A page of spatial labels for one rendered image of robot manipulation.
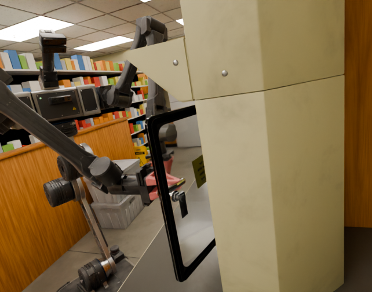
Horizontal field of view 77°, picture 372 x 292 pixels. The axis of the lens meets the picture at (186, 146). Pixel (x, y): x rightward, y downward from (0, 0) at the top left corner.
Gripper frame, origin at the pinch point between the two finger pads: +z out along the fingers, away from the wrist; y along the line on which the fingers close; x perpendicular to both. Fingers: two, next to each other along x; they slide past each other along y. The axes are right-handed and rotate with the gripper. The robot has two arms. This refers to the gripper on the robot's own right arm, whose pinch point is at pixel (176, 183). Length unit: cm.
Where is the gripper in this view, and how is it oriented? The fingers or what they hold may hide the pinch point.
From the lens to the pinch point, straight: 61.3
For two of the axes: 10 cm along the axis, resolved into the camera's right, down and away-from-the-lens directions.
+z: 9.3, -0.6, -3.6
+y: -1.6, -9.6, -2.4
